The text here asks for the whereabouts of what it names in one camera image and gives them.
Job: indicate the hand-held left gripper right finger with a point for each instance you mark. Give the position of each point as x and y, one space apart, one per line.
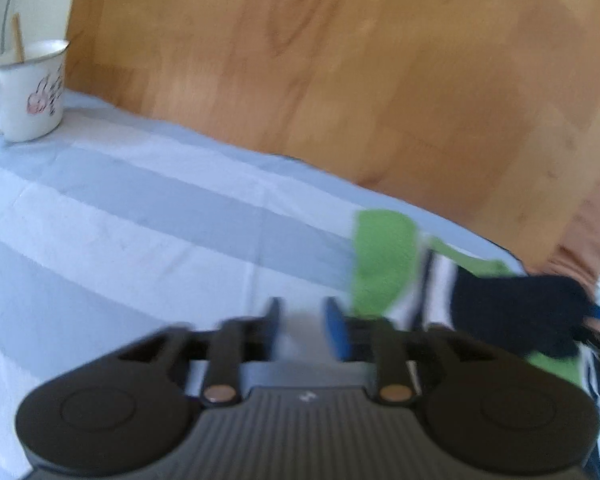
336 332

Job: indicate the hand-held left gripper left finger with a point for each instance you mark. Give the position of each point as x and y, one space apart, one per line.
274 321

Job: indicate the green navy white knit sweater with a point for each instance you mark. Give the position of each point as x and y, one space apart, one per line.
380 265

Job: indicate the brown floor mat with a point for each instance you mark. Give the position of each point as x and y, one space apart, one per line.
587 240

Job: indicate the blue white striped tablecloth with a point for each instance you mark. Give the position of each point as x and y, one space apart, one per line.
130 220

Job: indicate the white enamel mug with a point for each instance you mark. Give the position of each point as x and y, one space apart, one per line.
27 95

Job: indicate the wooden stick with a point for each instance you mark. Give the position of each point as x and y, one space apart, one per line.
18 37

